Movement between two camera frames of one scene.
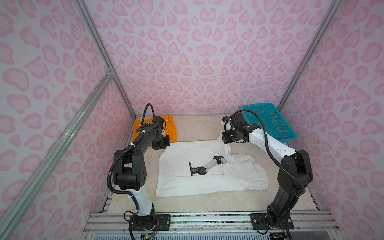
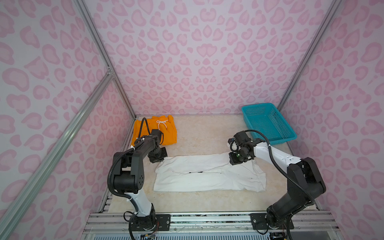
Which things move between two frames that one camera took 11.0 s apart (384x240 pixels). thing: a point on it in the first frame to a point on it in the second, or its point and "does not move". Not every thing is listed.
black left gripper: x=167 y=143 to x=164 y=154
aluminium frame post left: x=105 y=56 does not move
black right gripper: x=225 y=138 to x=233 y=160
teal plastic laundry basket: x=276 y=127 does not move
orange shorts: x=169 y=130 does not move
